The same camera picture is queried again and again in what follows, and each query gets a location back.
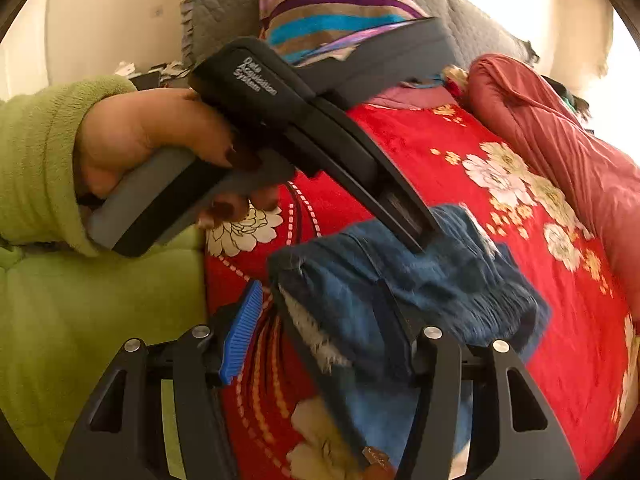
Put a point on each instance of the blue denim pants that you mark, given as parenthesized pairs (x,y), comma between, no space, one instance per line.
(359,299)

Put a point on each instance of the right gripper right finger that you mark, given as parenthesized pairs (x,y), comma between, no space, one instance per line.
(514,432)

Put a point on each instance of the rust red rolled quilt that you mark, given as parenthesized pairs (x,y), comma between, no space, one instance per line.
(600,182)

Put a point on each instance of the green fleece sleeve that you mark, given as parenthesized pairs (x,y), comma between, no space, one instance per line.
(66,307)

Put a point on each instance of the grey quilted headboard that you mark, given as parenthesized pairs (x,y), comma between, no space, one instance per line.
(209,24)

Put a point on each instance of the left hand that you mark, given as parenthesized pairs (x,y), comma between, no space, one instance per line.
(117,134)

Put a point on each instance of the red floral blanket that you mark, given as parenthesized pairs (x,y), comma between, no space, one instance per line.
(278,422)

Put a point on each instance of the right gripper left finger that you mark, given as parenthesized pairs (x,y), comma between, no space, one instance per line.
(156,413)

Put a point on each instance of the striped towel pillow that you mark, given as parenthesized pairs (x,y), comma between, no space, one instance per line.
(295,28)

